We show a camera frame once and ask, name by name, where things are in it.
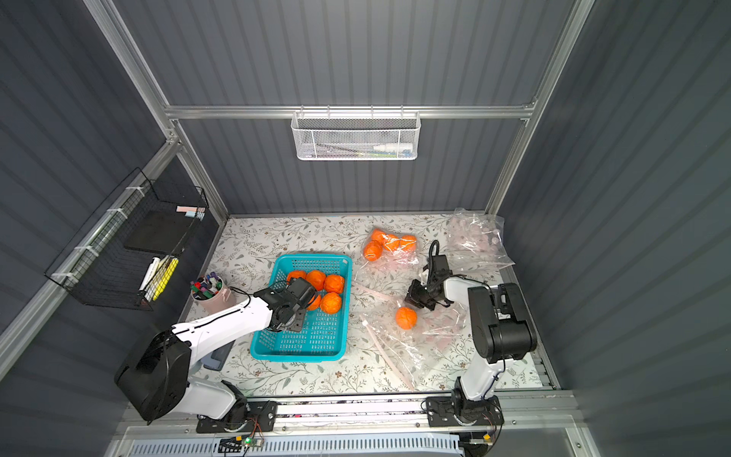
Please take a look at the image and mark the black notebook in basket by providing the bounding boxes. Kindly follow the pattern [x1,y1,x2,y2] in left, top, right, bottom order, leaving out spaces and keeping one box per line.
[123,211,200,256]

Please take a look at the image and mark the pink pen cup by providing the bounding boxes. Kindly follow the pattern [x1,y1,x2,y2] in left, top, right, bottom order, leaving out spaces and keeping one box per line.
[190,272,236,314]

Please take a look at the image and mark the clear zip-top bag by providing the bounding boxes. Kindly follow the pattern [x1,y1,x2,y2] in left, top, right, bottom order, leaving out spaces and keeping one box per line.
[447,208,514,272]
[355,283,471,392]
[362,228,419,267]

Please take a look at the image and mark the teal plastic basket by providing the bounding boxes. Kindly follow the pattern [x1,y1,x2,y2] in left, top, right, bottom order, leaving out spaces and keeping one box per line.
[251,253,353,363]

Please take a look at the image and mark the green led circuit board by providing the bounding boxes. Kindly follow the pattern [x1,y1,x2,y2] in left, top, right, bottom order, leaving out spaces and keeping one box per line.
[217,436,265,456]

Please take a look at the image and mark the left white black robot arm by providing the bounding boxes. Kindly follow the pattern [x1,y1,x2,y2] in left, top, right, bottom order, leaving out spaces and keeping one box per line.
[114,278,317,427]

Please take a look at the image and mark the white wire mesh basket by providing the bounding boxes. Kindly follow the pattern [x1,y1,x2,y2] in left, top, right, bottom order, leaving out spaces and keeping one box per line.
[290,110,422,161]

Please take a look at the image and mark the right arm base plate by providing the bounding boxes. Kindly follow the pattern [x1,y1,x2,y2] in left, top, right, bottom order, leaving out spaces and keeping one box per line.
[421,396,504,430]

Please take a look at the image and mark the small bag middle orange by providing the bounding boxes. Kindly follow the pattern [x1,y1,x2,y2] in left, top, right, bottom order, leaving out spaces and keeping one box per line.
[371,228,400,252]

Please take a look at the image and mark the white marker in basket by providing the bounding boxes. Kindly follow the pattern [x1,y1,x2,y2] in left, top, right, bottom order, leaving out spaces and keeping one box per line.
[139,257,161,291]

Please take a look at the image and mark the small bag orange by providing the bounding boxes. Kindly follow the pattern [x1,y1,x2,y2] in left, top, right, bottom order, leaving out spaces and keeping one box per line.
[399,235,417,252]
[363,240,383,262]
[371,228,400,252]

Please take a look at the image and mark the small bag left orange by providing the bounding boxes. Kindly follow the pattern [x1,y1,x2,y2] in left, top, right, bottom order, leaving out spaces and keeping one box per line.
[363,240,383,262]

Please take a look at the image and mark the pink sticky notes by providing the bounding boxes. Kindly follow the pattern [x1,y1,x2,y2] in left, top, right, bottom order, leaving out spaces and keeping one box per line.
[176,206,206,220]

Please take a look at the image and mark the yellow marker in basket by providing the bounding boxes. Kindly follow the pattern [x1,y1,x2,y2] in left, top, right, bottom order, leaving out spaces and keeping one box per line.
[145,256,179,302]

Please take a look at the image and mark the aluminium linear rail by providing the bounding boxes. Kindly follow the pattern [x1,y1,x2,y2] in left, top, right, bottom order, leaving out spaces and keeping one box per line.
[113,390,584,441]

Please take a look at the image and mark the small bag right orange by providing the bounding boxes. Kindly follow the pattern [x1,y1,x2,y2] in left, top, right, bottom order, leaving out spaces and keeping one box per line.
[399,235,417,252]

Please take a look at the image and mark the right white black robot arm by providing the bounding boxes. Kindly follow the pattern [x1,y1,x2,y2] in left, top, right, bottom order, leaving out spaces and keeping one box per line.
[405,240,538,416]

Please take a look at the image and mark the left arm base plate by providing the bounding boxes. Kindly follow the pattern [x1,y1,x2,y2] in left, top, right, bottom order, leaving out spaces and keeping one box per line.
[196,400,279,434]

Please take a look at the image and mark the black wire wall basket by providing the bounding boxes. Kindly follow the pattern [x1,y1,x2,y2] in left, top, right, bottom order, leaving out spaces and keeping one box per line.
[45,169,209,310]

